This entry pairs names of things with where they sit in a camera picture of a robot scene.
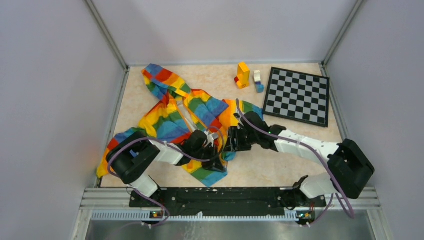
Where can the black white checkerboard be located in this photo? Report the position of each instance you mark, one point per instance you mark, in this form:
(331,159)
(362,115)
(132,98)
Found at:
(297,96)

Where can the orange yellow block toy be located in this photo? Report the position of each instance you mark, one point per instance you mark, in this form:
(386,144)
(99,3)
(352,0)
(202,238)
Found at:
(242,77)

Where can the white blue block toy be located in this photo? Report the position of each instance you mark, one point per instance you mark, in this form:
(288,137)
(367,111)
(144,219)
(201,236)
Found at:
(258,81)

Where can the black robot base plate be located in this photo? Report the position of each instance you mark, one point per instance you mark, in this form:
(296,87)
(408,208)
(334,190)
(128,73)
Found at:
(234,201)

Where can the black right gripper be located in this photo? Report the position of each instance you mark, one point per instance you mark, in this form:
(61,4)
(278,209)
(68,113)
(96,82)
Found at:
(234,133)

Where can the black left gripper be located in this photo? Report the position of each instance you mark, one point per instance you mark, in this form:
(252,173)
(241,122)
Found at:
(215,165)

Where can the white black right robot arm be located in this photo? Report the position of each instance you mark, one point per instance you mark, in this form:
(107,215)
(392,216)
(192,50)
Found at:
(347,169)

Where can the rainbow striped zip jacket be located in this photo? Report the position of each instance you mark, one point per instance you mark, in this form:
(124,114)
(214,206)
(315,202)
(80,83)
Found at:
(181,110)

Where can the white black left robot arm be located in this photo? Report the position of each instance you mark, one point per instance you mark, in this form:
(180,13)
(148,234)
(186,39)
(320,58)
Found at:
(129,159)

